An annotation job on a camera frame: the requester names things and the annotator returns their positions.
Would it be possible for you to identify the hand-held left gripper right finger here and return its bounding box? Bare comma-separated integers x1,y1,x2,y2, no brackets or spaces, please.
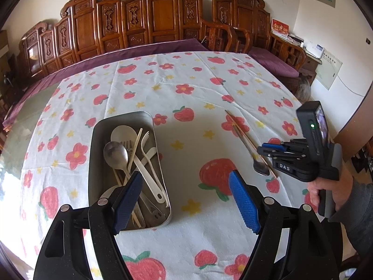
229,170,340,280

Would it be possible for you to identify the white plastic fork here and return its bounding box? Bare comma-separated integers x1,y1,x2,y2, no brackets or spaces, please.
141,131,167,204

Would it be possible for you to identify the wooden side table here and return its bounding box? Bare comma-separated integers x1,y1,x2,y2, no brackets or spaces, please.
300,54,321,85

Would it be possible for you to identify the metal fork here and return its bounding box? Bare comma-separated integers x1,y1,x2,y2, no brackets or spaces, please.
120,140,164,225

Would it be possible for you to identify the grey fluffy bundle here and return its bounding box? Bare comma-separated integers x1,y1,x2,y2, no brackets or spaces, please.
294,77,312,102

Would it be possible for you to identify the pale bamboo chopstick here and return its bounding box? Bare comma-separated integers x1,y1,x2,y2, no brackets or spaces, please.
112,168,145,228
127,127,143,180

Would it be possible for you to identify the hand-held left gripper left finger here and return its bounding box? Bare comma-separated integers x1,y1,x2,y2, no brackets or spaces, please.
33,171,143,280

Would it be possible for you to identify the white box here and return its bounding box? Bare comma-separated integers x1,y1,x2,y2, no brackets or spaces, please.
307,44,325,59

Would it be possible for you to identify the white plastic knife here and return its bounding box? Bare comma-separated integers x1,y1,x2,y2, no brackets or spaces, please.
132,147,158,181

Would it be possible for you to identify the round metal spoon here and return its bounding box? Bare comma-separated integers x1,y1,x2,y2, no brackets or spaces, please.
103,141,152,228

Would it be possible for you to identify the purple bench cushion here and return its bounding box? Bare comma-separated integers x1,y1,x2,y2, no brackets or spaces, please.
1,38,209,129

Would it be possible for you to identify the strawberry flower print tablecloth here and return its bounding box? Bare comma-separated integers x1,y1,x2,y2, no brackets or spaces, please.
9,51,338,280

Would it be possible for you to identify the white wall electrical panel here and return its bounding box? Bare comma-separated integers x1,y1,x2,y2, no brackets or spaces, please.
315,51,343,91

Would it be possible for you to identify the purple armchair cushion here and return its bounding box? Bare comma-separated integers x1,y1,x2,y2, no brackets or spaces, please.
249,47,300,78

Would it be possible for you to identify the slim metal spoon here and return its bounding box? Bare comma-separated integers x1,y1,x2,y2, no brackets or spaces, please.
232,125,270,177

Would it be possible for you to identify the person's right hand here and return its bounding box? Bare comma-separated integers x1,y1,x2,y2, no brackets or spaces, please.
308,163,354,213

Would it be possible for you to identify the person's right forearm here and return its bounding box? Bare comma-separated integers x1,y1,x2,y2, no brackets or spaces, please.
335,177,373,254

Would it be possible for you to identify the rose gold chopstick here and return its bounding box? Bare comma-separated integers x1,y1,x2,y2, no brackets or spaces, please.
225,110,278,178

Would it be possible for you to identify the metal tray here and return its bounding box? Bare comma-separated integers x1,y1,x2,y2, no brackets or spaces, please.
88,111,172,231

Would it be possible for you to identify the grey flat device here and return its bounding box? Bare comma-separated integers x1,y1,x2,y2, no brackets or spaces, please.
288,34,305,47

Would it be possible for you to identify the carved wooden armchair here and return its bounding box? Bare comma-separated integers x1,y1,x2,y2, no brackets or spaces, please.
200,0,307,70

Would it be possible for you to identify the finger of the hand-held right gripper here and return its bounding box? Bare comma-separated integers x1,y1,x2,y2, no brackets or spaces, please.
261,140,308,153
256,147,309,159

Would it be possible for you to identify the red gift box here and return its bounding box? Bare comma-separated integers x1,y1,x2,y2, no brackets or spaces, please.
271,18,290,37

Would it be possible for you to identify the white wall cable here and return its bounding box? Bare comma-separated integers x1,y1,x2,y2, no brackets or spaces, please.
335,74,368,97

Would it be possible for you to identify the large steel serving spoon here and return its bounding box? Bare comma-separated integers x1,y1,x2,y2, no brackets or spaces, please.
100,125,138,202

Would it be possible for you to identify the brown wooden door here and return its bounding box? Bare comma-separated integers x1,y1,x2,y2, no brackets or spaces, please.
332,79,373,164

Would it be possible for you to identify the carved wooden bench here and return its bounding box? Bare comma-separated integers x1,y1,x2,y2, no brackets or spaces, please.
17,0,213,76

